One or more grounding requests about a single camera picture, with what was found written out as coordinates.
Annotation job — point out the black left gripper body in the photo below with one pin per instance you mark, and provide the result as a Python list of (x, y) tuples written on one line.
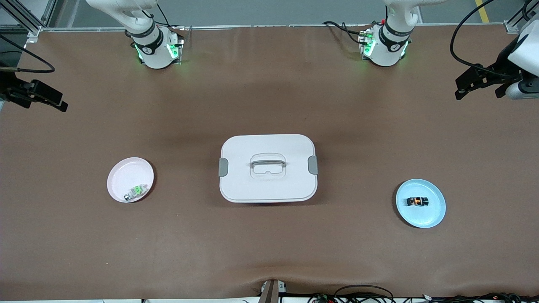
[(502, 67)]

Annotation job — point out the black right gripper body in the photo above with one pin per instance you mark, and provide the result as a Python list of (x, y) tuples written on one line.
[(9, 89)]

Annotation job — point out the pink round plate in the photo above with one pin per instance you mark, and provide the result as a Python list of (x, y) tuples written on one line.
[(122, 172)]

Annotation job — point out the light blue round plate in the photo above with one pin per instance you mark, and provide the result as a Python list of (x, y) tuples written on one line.
[(421, 216)]

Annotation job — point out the brown table mat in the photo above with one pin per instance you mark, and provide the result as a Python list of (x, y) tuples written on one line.
[(269, 244)]

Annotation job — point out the aluminium frame post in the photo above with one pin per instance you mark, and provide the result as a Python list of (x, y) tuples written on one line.
[(31, 26), (510, 26)]

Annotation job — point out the green switch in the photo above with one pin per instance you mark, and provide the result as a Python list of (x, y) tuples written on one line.
[(135, 191)]

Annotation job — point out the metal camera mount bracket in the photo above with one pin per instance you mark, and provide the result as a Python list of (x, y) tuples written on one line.
[(271, 292)]

